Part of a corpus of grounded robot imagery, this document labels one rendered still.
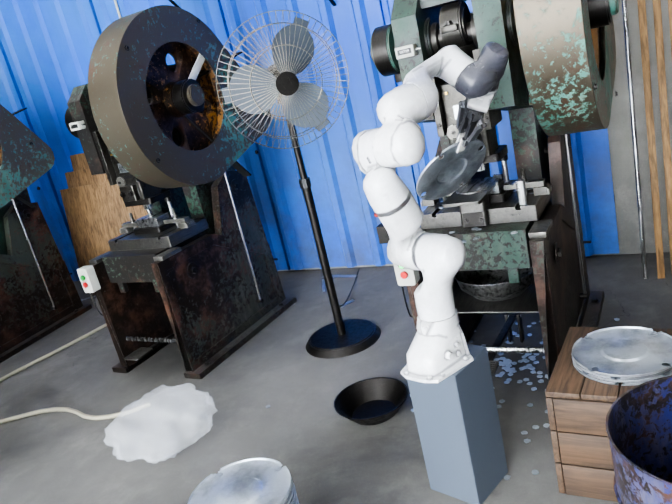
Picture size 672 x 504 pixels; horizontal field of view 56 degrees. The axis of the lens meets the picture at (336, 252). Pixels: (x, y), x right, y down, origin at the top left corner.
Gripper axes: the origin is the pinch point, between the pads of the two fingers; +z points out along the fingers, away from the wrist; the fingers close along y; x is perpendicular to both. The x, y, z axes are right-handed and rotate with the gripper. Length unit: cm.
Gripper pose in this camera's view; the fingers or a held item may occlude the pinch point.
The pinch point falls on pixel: (461, 142)
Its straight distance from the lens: 221.2
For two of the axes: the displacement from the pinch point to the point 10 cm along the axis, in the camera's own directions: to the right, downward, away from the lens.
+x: -8.7, 3.3, -3.6
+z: -1.2, 5.7, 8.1
